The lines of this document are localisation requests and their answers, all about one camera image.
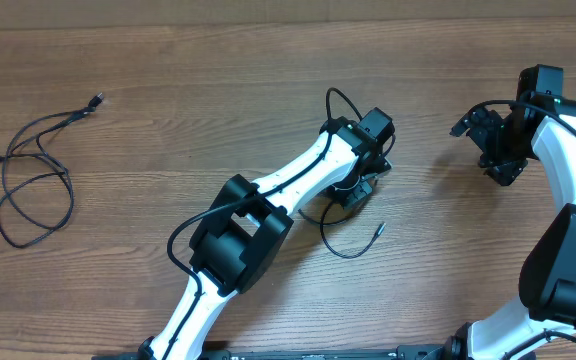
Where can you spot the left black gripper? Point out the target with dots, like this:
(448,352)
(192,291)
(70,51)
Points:
(347,197)

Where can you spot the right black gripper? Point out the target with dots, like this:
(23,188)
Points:
(505,169)

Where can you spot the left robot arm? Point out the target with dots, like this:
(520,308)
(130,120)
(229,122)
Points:
(237,239)

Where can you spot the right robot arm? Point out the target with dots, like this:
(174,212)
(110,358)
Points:
(541,125)

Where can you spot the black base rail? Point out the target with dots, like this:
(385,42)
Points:
(401,352)

